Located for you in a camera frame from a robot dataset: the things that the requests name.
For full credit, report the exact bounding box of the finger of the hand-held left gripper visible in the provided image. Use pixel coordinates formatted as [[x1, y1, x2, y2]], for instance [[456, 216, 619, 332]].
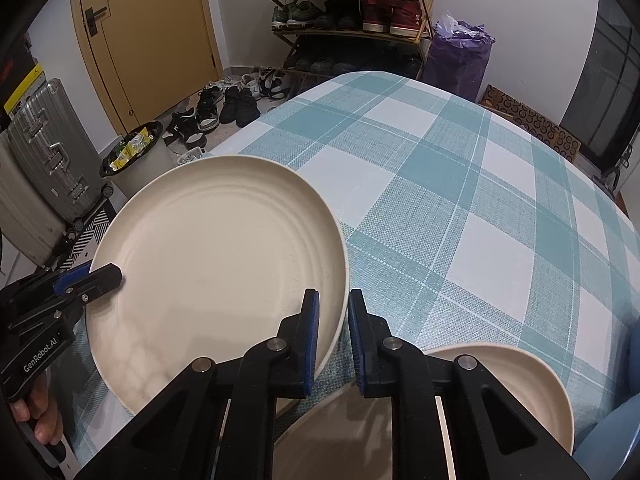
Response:
[[0, 268, 92, 306], [62, 263, 124, 312]]

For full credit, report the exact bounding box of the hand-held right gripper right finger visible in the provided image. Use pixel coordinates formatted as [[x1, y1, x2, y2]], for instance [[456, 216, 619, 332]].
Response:
[[348, 288, 592, 480]]

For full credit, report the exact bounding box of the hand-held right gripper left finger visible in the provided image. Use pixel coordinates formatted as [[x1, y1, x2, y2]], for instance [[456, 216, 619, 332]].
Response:
[[74, 288, 321, 480]]

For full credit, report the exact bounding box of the cream round plate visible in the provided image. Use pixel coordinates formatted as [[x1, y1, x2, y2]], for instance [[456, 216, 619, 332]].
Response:
[[85, 155, 351, 417], [272, 342, 576, 480]]

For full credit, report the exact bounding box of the blue bowl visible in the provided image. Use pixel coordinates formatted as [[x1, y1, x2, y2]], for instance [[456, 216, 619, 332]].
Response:
[[571, 421, 640, 480]]

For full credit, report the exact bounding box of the person's left hand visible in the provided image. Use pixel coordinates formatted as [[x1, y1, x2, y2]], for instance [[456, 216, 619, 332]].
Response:
[[11, 366, 65, 447]]

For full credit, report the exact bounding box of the black and white rug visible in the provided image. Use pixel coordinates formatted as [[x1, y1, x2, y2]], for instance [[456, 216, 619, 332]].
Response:
[[52, 204, 118, 273]]

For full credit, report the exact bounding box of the grey suitcase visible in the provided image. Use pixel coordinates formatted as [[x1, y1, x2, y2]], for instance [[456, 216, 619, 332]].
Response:
[[0, 130, 66, 267]]

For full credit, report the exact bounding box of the white trash bin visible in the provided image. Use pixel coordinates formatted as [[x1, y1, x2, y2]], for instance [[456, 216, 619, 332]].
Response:
[[99, 121, 173, 196]]

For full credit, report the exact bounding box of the silver ribbed suitcase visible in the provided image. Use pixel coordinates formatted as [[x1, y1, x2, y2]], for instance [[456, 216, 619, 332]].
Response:
[[7, 77, 108, 223]]

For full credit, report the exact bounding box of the black box yellow label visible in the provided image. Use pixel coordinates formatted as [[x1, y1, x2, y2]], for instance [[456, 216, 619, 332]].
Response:
[[0, 35, 41, 116]]

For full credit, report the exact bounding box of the pile of loose shoes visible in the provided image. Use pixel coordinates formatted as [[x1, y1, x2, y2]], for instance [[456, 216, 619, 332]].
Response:
[[162, 66, 293, 157]]

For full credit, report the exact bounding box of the yellow wooden door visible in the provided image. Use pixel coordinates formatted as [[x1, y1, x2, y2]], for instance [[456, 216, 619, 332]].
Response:
[[69, 0, 224, 137]]

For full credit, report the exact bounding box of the brown patterned cardboard mat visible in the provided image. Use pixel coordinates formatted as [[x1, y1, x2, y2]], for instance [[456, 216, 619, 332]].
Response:
[[477, 85, 584, 162]]

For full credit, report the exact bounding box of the purple plastic bag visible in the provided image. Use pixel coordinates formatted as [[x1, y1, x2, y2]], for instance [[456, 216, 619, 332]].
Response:
[[421, 12, 497, 103]]

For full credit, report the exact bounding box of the wooden shoe rack with shoes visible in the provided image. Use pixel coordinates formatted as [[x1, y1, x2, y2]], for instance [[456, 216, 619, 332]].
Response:
[[264, 0, 433, 78]]

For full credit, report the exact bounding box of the black framed glass door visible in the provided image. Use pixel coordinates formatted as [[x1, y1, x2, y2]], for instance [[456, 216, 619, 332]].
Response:
[[557, 0, 640, 173]]

